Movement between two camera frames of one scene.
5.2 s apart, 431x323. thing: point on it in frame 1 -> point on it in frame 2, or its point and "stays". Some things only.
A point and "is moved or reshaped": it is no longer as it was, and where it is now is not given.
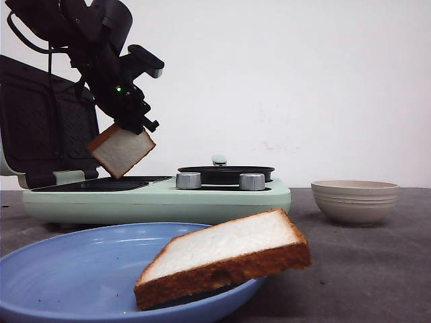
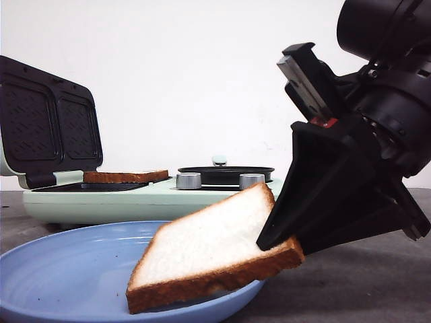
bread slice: [118, 149] -> [124, 176]
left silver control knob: [188, 180] stays
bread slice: [213, 259] is moved or reshaped
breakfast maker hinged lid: [47, 120] stays
